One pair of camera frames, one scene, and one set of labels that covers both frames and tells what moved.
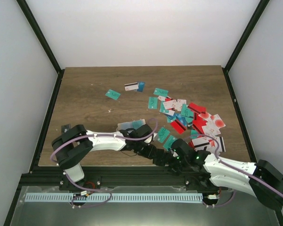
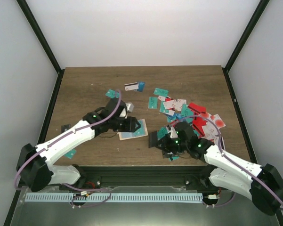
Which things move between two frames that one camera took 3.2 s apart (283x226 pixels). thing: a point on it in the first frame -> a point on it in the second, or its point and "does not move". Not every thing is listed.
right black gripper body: x=176 y=164 -> x=171 y=146
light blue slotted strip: x=93 y=197 does not move
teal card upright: x=153 y=102 does not move
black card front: x=64 y=129 does not move
